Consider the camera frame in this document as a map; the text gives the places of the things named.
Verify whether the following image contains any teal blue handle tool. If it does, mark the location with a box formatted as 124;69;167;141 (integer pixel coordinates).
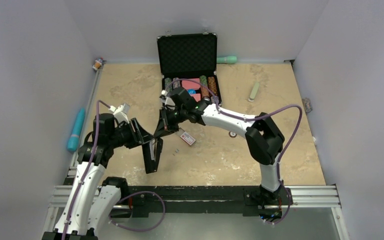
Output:
66;108;86;153

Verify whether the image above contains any small orange bottle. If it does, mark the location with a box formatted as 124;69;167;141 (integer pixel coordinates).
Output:
92;57;105;71

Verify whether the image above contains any mint green flashlight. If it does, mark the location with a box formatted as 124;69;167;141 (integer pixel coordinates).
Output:
216;56;237;65

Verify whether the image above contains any black stapler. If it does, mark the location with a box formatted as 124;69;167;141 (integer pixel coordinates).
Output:
141;138;164;174

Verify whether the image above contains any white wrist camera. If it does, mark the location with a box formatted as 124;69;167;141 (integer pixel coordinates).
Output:
108;103;130;124
159;90;176;110

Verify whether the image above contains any blue dealer button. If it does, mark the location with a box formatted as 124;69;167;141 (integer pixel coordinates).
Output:
187;89;197;96

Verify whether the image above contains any green chip stack left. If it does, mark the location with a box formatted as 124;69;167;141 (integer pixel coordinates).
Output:
164;77;173;92

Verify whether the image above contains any brown chip stack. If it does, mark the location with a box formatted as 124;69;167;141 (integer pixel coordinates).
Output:
207;76;219;103

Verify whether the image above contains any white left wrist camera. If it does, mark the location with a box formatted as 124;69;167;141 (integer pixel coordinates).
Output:
108;103;130;124

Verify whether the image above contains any green chip stack right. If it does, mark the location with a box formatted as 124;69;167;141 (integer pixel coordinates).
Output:
199;75;208;86

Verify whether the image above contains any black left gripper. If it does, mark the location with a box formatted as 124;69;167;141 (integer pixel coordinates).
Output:
108;117;154;149

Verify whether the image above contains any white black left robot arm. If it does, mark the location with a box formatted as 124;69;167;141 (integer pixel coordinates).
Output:
42;113;154;240

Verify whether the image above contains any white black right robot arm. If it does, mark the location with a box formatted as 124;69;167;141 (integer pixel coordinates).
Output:
153;87;285;204

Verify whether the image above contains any grey object at right wall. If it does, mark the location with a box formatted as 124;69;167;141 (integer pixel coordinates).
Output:
301;97;313;114

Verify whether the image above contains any pink card deck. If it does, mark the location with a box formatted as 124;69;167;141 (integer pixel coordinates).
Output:
190;93;202;102
181;78;201;91

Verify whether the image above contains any grey chip stack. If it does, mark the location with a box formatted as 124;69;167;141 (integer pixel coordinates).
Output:
172;77;182;89

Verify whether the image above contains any black poker chip case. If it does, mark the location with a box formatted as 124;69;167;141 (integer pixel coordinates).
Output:
156;32;223;106

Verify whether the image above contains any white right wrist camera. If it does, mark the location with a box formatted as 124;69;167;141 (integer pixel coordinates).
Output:
159;90;176;110

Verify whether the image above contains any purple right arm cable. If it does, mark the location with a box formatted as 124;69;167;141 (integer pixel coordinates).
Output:
164;78;304;226

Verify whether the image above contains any pink card deck lower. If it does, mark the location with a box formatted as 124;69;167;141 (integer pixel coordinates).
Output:
190;93;202;102

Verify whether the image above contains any green chip stack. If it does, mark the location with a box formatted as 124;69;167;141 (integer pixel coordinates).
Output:
199;75;208;86
164;77;173;92

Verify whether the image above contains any pink card deck upper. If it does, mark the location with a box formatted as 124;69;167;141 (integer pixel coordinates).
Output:
181;78;201;91

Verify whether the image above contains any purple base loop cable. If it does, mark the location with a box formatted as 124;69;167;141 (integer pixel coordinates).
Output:
107;190;166;233

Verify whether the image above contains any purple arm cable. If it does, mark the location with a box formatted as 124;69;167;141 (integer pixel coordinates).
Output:
60;99;112;240
164;78;304;226

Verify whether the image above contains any right poker chip on table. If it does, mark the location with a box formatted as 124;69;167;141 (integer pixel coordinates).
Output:
228;131;237;138

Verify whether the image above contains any orange chip stack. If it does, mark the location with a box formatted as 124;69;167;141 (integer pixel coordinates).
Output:
200;85;211;101

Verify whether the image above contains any pale green stapler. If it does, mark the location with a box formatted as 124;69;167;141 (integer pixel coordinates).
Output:
248;81;260;103

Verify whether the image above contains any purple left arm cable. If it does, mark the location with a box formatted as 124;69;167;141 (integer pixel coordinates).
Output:
60;99;112;240

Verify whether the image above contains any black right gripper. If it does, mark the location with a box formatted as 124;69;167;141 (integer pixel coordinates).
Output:
154;107;187;141

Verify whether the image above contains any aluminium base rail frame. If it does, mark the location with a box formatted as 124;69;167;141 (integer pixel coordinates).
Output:
44;185;348;240

